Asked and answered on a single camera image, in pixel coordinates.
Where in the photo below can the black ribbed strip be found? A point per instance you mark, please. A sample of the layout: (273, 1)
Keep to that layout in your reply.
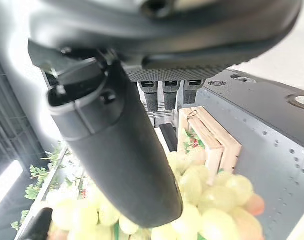
(167, 137)

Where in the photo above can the grey metal rail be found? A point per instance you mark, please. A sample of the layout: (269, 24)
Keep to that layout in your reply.
(45, 187)

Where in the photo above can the green leafy plant sprig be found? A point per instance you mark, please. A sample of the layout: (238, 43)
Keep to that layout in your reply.
(35, 175)

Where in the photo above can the grey metal robot body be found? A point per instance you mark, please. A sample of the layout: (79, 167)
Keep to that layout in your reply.
(266, 125)

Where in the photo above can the wooden crate basket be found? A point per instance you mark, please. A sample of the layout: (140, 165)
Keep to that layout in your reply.
(216, 140)

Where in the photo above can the peach coloured round fruit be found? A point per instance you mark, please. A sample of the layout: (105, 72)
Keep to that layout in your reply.
(257, 205)

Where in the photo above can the green grape bunch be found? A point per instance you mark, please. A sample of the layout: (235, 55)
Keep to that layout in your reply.
(211, 195)

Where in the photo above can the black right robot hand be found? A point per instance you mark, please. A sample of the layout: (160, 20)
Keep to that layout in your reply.
(121, 140)

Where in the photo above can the black rounded object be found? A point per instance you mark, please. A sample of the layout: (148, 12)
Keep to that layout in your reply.
(39, 222)

